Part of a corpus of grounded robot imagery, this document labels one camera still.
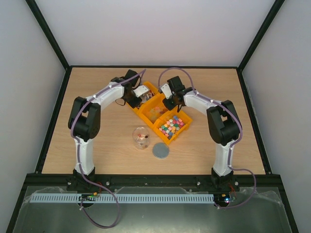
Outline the black front mounting rail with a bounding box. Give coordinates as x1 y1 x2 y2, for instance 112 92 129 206
23 173 283 193

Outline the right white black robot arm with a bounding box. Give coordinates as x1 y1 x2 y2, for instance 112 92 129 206
159 76 242 190

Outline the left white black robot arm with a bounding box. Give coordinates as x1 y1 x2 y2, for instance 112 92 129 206
68 69 145 186

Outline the yellow bin with lollipops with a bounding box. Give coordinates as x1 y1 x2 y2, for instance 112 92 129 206
130 81 163 115

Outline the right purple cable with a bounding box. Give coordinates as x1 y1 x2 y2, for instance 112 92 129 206
158 67 257 210

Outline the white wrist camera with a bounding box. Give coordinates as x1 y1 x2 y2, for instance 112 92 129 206
133 85 150 97
160 83 173 99

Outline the yellow bin with gummies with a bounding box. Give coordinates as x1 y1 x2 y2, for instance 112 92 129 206
138 94 168 128

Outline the grey slotted cable duct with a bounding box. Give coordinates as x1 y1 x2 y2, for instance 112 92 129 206
30 193 214 204

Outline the grey round jar lid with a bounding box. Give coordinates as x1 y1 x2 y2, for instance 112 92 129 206
152 143 170 159

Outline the clear plastic jar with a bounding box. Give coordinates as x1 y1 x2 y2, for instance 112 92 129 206
132 127 150 150

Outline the yellow bin with colourful candies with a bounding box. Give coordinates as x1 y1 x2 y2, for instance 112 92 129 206
152 107 192 146

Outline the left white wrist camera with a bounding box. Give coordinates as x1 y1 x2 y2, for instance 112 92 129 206
133 85 150 97

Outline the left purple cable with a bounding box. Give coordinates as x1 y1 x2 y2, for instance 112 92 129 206
69 68 121 229

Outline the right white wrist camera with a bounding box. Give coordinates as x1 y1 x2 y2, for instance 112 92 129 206
160 83 173 99

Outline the purple cable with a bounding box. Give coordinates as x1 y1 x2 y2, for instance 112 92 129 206
69 68 121 229
158 67 257 210

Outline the metal scoop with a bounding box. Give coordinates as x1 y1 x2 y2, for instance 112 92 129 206
139 93 151 105

